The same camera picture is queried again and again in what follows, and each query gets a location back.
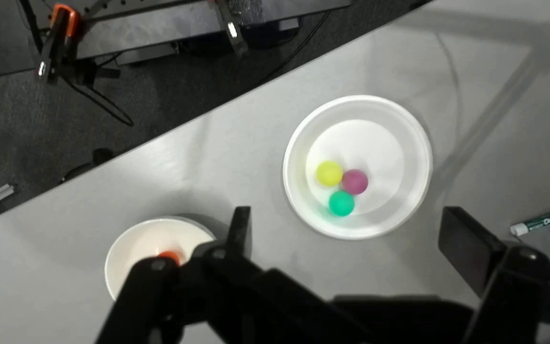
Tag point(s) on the orange and black clamp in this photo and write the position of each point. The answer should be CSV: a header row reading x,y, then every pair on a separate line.
x,y
60,38

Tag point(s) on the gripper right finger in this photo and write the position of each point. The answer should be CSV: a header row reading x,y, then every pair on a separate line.
x,y
509,282

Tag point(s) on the small white bowl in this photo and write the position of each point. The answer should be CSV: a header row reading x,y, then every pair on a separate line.
x,y
146,241

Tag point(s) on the orange ball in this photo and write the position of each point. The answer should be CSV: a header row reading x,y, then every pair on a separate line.
x,y
172,257

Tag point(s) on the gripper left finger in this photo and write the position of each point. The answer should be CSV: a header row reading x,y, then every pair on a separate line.
x,y
237,286

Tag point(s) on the pink ball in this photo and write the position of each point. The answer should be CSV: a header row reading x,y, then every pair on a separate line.
x,y
355,182

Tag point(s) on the green ball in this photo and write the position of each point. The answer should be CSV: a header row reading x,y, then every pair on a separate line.
x,y
341,203

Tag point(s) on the green whiteboard marker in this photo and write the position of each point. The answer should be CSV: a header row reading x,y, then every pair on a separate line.
x,y
544,221

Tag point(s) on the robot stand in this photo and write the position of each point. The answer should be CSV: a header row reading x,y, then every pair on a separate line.
x,y
160,26

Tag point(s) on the yellow ball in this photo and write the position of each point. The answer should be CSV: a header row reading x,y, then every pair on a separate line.
x,y
328,173

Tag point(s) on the wide white bowl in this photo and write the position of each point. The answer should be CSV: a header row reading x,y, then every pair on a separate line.
x,y
357,143

